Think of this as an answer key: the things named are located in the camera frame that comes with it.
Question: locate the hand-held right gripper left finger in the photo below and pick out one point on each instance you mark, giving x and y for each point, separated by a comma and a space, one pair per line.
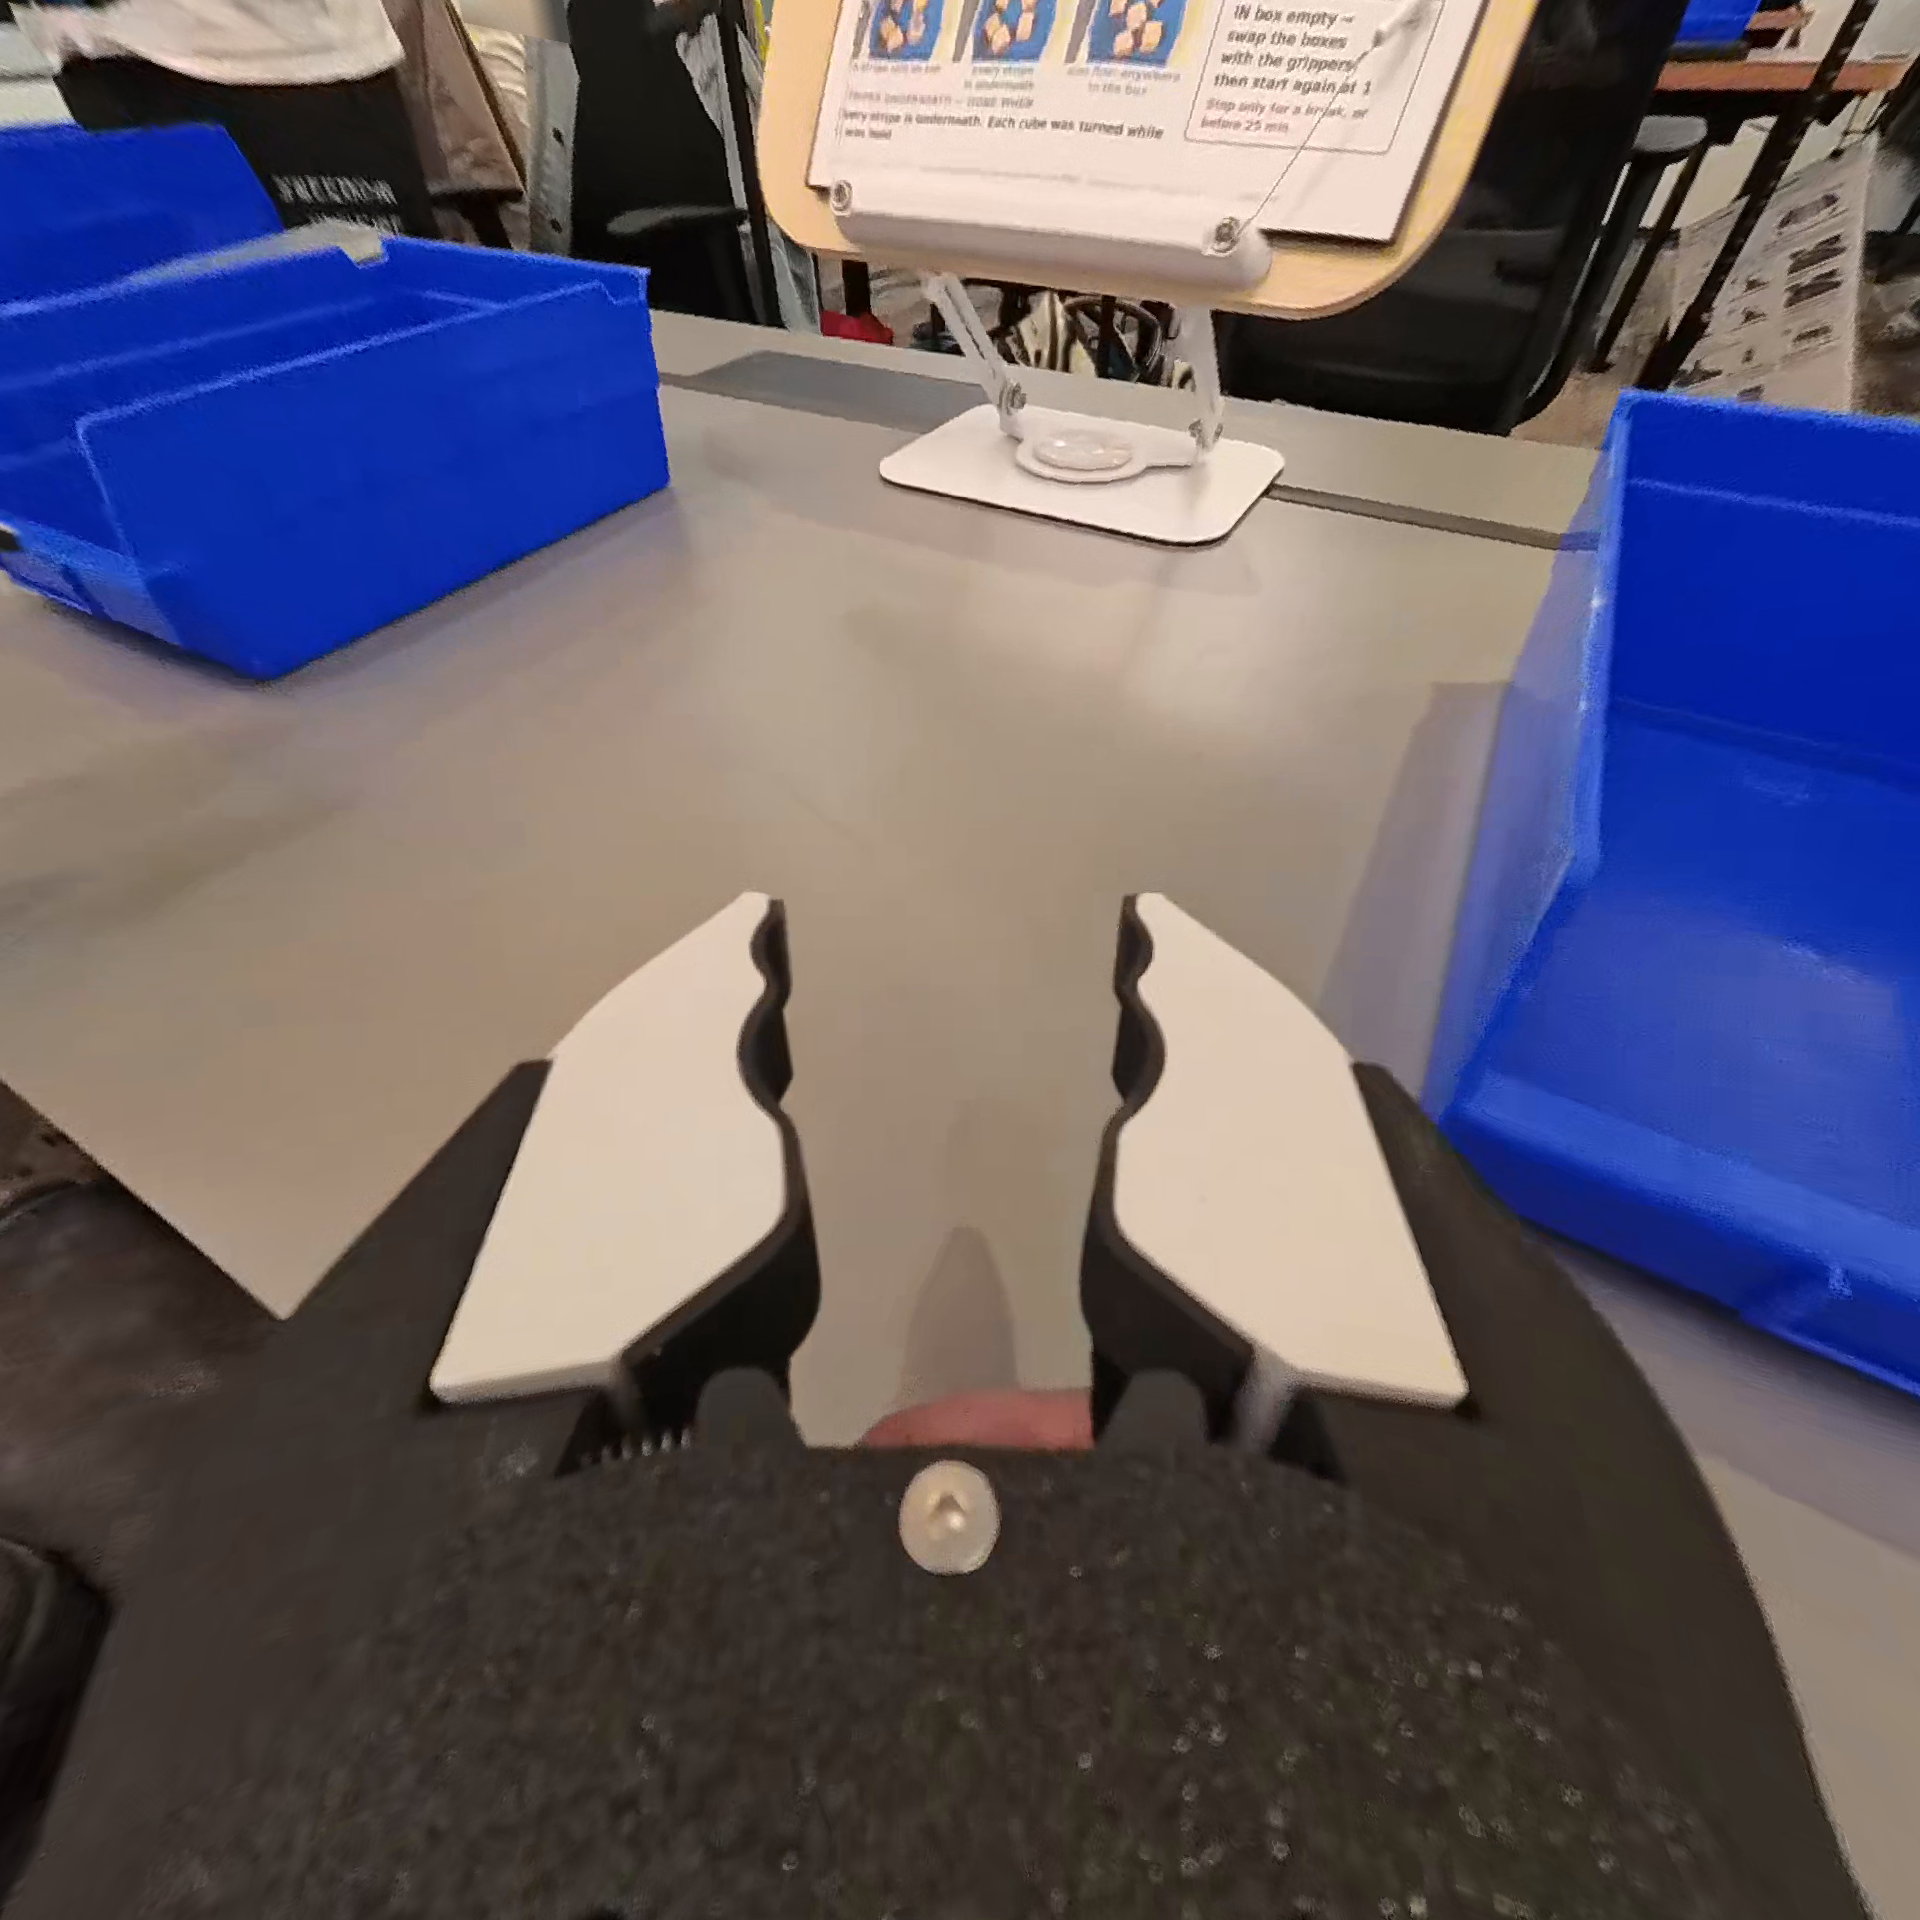
630, 1201

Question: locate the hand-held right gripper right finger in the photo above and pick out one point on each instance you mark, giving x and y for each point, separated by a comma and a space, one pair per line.
1276, 1201

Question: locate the blue plastic bin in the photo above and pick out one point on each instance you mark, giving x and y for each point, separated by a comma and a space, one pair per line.
375, 494
120, 196
1724, 975

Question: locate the grey desk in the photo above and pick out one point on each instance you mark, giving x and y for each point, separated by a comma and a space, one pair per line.
750, 750

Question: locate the grey hooded sweatshirt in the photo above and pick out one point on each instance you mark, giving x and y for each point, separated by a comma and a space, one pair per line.
89, 1349

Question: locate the white document stand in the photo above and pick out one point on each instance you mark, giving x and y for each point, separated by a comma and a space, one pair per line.
1080, 494

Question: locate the silver metal plate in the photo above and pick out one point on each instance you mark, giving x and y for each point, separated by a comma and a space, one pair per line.
340, 246

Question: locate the printed sign board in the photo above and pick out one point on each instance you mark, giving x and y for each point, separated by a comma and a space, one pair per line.
1785, 300

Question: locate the printed instruction sheet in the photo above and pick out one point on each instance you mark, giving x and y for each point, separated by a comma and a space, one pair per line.
1049, 165

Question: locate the tan jacket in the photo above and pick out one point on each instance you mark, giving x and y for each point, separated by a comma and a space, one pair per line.
464, 119

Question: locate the wooden-edged table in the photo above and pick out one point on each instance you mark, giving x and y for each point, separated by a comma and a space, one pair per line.
1771, 72

